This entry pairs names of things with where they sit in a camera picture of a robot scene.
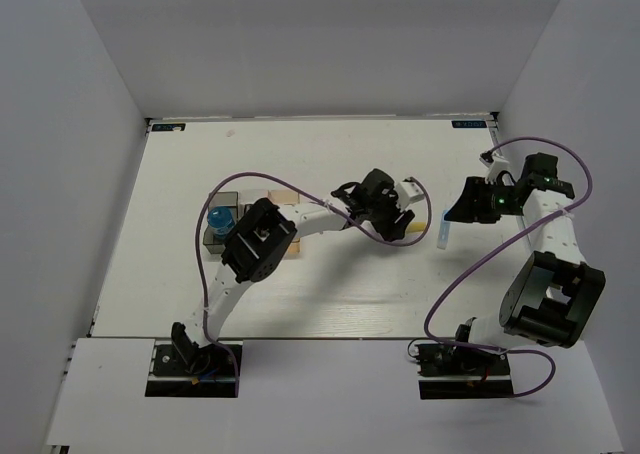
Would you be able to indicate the clear plastic container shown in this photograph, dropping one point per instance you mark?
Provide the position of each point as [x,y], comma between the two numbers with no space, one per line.
[247,198]

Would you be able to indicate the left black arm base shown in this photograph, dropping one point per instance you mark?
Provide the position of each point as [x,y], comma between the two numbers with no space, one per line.
[183,368]

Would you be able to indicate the left corner label sticker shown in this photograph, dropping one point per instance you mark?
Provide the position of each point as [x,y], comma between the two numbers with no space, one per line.
[168,127]

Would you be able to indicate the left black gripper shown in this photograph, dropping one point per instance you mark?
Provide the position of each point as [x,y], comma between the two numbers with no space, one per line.
[392,231]

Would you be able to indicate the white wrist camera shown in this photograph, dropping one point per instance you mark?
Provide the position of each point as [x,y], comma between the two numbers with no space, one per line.
[408,193]
[496,165]

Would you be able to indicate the pastel blue marker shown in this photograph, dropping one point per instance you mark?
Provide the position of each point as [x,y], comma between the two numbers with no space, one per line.
[443,233]

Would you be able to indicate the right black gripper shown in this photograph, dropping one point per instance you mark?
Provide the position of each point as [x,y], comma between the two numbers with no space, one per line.
[467,209]

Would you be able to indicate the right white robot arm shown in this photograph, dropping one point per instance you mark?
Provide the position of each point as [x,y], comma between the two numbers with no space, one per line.
[552,297]

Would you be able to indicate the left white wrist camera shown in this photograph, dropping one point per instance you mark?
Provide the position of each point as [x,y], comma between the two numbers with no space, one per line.
[408,193]

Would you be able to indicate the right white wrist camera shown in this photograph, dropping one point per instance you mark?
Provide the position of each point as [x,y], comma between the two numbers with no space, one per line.
[496,165]

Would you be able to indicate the corner label sticker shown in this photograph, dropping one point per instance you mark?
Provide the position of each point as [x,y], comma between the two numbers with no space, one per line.
[469,124]
[168,127]

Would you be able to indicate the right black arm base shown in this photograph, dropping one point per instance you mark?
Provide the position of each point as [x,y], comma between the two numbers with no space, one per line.
[452,373]

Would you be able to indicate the right corner label sticker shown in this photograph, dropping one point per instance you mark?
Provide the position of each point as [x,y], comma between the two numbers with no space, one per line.
[469,124]

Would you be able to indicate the pastel yellow marker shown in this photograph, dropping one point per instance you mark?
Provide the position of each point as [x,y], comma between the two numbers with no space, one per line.
[416,227]

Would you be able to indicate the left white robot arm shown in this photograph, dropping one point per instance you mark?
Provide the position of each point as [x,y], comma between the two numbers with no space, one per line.
[258,242]

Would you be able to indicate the tan plastic container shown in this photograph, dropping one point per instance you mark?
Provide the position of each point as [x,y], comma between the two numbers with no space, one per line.
[284,197]

